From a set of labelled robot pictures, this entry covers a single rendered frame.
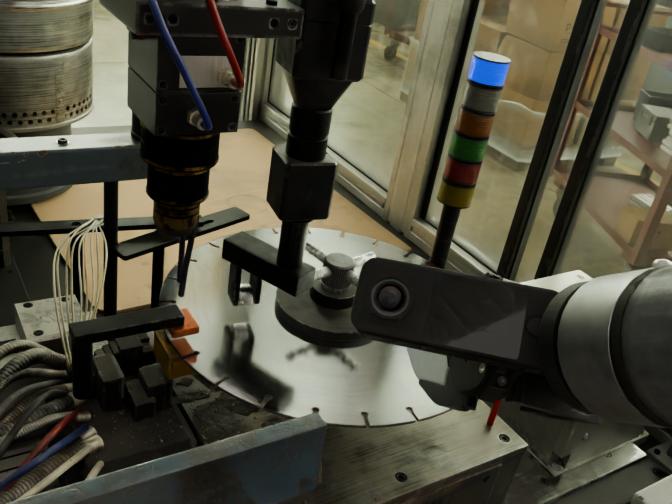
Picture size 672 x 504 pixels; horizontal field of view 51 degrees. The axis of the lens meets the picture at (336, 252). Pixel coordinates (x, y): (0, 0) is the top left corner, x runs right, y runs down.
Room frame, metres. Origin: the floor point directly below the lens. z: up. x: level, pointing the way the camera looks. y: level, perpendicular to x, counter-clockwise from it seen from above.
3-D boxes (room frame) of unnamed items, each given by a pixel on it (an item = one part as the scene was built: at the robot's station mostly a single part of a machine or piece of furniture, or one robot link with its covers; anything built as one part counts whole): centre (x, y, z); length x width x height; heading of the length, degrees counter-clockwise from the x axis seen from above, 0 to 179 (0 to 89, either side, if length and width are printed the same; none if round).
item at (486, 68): (0.86, -0.14, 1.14); 0.05 x 0.04 x 0.03; 36
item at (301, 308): (0.58, -0.01, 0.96); 0.11 x 0.11 x 0.03
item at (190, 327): (0.47, 0.15, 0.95); 0.10 x 0.03 x 0.07; 126
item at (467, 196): (0.86, -0.14, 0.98); 0.05 x 0.04 x 0.03; 36
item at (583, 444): (0.73, -0.31, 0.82); 0.18 x 0.18 x 0.15; 36
